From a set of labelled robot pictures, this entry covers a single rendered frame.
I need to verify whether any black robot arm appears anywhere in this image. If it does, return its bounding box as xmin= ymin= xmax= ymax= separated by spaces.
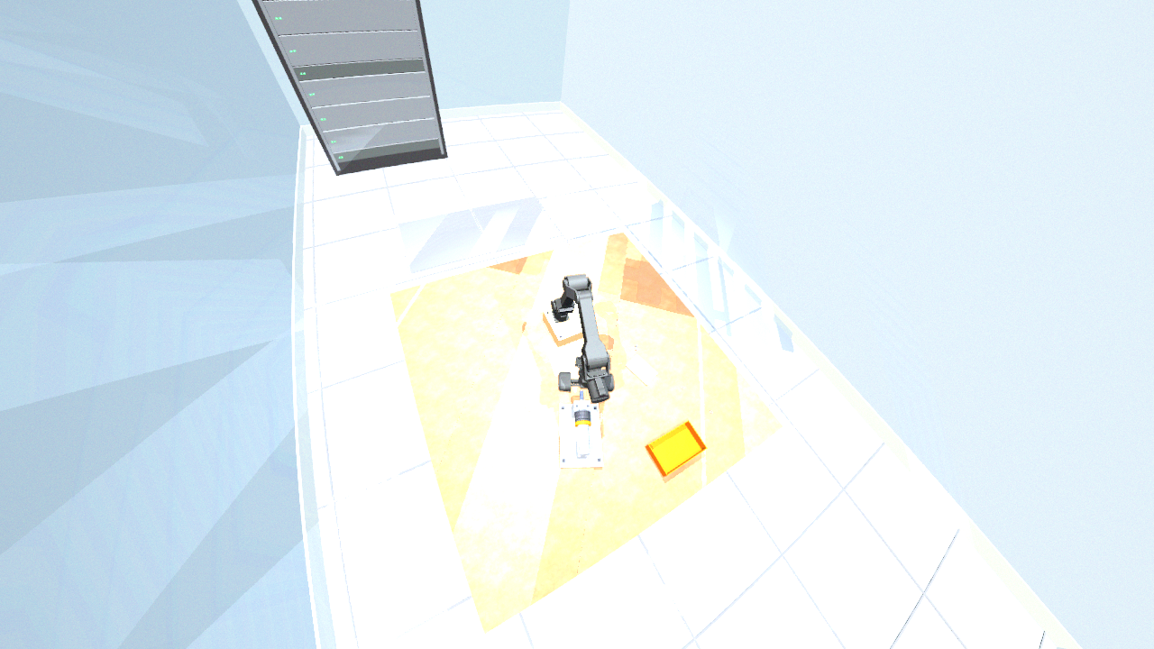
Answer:
xmin=550 ymin=274 xmax=610 ymax=403

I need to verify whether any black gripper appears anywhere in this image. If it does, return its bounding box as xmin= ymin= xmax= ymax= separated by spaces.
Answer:
xmin=559 ymin=372 xmax=615 ymax=393

